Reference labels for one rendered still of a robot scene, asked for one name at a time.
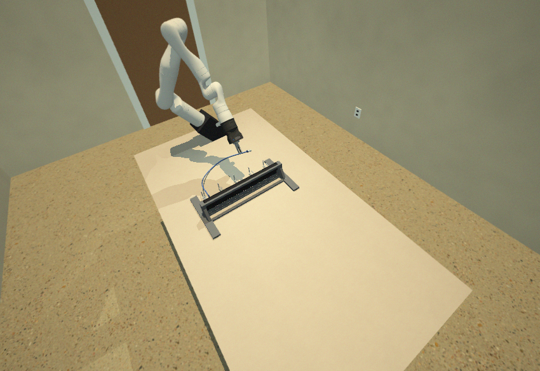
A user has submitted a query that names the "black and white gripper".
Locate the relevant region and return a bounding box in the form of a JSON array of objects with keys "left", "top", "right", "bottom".
[{"left": 216, "top": 110, "right": 243, "bottom": 154}]

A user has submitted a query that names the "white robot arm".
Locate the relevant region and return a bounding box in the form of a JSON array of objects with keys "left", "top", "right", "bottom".
[{"left": 155, "top": 18, "right": 229, "bottom": 127}]

